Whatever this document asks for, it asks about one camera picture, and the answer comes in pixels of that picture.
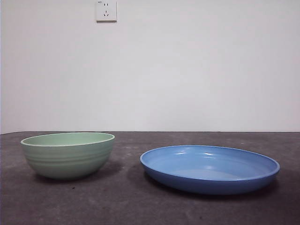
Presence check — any blue round plate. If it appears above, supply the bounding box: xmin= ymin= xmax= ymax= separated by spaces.
xmin=140 ymin=144 xmax=280 ymax=195

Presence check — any green ribbed bowl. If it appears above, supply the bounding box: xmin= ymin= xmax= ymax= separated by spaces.
xmin=20 ymin=132 xmax=116 ymax=181

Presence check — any white wall socket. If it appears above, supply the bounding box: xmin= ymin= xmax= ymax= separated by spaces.
xmin=96 ymin=0 xmax=118 ymax=23

